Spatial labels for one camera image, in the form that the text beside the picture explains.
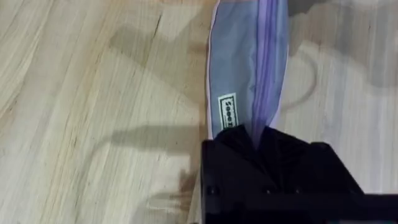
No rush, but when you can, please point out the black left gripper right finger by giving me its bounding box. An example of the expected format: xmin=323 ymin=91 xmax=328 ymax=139
xmin=257 ymin=125 xmax=364 ymax=195

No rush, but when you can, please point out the blue purple zip bag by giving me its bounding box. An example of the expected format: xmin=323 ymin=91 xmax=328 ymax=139
xmin=206 ymin=0 xmax=290 ymax=151

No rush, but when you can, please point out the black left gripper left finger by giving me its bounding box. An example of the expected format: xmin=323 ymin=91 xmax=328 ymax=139
xmin=201 ymin=124 xmax=269 ymax=195

